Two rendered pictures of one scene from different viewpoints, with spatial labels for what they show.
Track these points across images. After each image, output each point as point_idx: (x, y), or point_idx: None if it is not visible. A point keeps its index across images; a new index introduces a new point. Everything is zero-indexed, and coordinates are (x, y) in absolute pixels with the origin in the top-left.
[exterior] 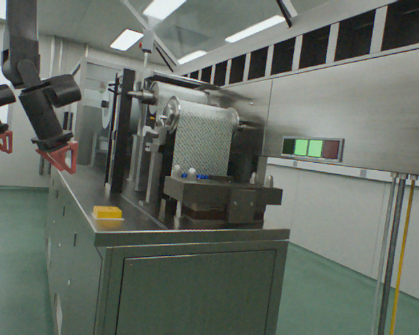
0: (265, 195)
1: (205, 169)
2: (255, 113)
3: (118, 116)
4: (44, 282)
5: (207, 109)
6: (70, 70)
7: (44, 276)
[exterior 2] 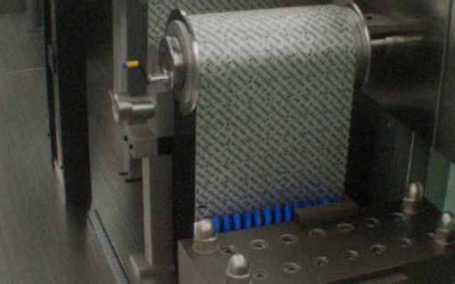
0: (431, 272)
1: (286, 187)
2: (415, 22)
3: (55, 27)
4: None
5: (278, 36)
6: None
7: None
